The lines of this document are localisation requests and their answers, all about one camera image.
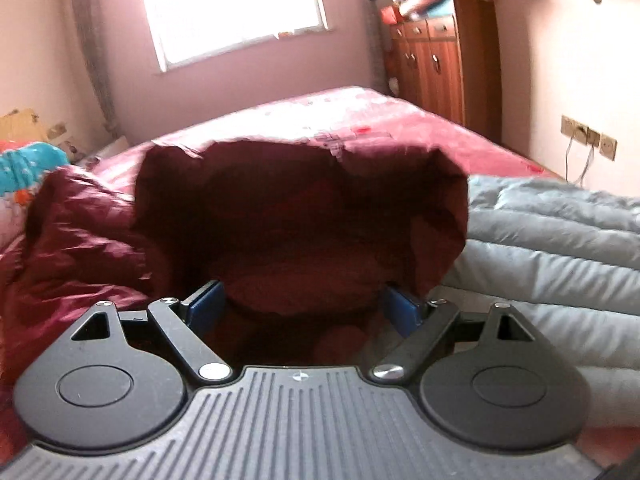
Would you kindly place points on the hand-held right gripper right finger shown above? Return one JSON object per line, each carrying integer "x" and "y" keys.
{"x": 400, "y": 310}

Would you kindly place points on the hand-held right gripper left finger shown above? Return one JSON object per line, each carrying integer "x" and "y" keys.
{"x": 205, "y": 306}

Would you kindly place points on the maroon down jacket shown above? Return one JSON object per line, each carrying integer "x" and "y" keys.
{"x": 300, "y": 210}

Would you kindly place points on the grey down jacket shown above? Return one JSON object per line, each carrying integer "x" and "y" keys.
{"x": 550, "y": 250}

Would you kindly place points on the white bedside table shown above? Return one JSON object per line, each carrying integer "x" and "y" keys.
{"x": 107, "y": 147}

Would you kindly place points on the bed with red blanket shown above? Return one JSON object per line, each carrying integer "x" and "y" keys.
{"x": 300, "y": 115}

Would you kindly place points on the teal printed quilt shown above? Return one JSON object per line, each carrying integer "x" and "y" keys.
{"x": 25, "y": 165}

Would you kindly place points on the wooden cabinet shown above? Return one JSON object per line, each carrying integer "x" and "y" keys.
{"x": 440, "y": 75}

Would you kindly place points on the yellow pillow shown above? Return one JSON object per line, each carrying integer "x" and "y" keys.
{"x": 17, "y": 125}

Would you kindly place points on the grey checked curtain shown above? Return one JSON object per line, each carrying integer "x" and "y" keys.
{"x": 95, "y": 50}
{"x": 372, "y": 35}

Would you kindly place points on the red box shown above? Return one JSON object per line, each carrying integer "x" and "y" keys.
{"x": 392, "y": 14}

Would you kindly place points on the window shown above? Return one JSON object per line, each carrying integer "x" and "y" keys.
{"x": 225, "y": 5}

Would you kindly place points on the blue folded cloth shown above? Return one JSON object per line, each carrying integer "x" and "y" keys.
{"x": 440, "y": 10}

